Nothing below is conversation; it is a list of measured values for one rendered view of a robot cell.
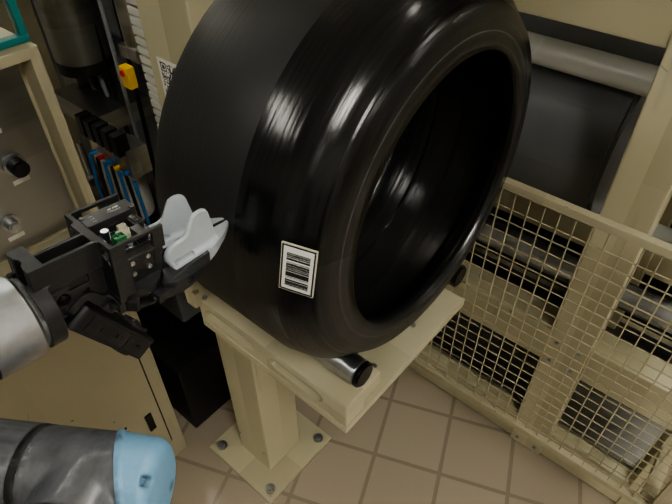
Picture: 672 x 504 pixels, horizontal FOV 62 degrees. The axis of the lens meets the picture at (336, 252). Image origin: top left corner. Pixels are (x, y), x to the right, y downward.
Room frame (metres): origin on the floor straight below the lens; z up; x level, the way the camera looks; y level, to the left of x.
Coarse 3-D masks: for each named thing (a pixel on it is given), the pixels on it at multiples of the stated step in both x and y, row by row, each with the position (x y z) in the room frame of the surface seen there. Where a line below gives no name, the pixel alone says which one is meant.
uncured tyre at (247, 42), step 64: (256, 0) 0.62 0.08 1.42; (320, 0) 0.59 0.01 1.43; (384, 0) 0.57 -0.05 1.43; (448, 0) 0.60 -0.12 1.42; (512, 0) 0.73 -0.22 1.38; (192, 64) 0.59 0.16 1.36; (256, 64) 0.55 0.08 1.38; (320, 64) 0.51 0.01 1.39; (384, 64) 0.52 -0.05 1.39; (448, 64) 0.57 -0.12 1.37; (512, 64) 0.70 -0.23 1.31; (192, 128) 0.54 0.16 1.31; (256, 128) 0.49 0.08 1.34; (320, 128) 0.47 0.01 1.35; (384, 128) 0.49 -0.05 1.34; (448, 128) 0.88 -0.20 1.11; (512, 128) 0.74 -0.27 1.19; (192, 192) 0.51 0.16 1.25; (256, 192) 0.46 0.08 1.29; (320, 192) 0.44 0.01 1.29; (384, 192) 0.87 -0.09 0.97; (448, 192) 0.82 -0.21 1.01; (256, 256) 0.43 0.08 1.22; (320, 256) 0.42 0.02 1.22; (384, 256) 0.75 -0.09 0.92; (448, 256) 0.67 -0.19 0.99; (256, 320) 0.45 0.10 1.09; (320, 320) 0.42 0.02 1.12; (384, 320) 0.52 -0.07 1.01
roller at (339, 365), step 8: (320, 360) 0.53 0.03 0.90; (328, 360) 0.52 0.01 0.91; (336, 360) 0.52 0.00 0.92; (344, 360) 0.52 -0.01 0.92; (352, 360) 0.51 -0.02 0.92; (360, 360) 0.51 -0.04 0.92; (336, 368) 0.51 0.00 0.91; (344, 368) 0.50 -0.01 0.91; (352, 368) 0.50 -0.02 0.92; (360, 368) 0.50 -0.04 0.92; (368, 368) 0.51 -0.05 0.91; (344, 376) 0.50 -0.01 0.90; (352, 376) 0.49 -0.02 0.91; (360, 376) 0.49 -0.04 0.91; (368, 376) 0.51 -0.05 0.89; (352, 384) 0.49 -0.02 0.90; (360, 384) 0.49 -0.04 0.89
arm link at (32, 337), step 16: (0, 288) 0.30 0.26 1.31; (16, 288) 0.30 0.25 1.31; (0, 304) 0.29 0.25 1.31; (16, 304) 0.29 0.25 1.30; (32, 304) 0.30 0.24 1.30; (0, 320) 0.27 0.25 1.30; (16, 320) 0.28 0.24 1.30; (32, 320) 0.28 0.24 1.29; (0, 336) 0.27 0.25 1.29; (16, 336) 0.27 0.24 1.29; (32, 336) 0.28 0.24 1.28; (48, 336) 0.29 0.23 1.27; (0, 352) 0.26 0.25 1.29; (16, 352) 0.26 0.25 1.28; (32, 352) 0.27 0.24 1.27; (0, 368) 0.25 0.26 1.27; (16, 368) 0.26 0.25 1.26
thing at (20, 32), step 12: (0, 0) 0.87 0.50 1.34; (12, 0) 0.88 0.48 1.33; (0, 12) 0.86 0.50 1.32; (12, 12) 0.87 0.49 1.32; (0, 24) 0.86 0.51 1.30; (12, 24) 0.87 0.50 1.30; (24, 24) 0.88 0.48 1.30; (0, 36) 0.85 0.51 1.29; (12, 36) 0.87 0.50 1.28; (24, 36) 0.87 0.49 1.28; (0, 48) 0.84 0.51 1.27
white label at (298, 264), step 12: (288, 252) 0.42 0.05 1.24; (300, 252) 0.41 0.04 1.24; (312, 252) 0.41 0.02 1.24; (288, 264) 0.42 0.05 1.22; (300, 264) 0.41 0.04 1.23; (312, 264) 0.41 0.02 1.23; (288, 276) 0.41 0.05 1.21; (300, 276) 0.41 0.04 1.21; (312, 276) 0.41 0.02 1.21; (288, 288) 0.41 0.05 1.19; (300, 288) 0.41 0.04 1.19; (312, 288) 0.40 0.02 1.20
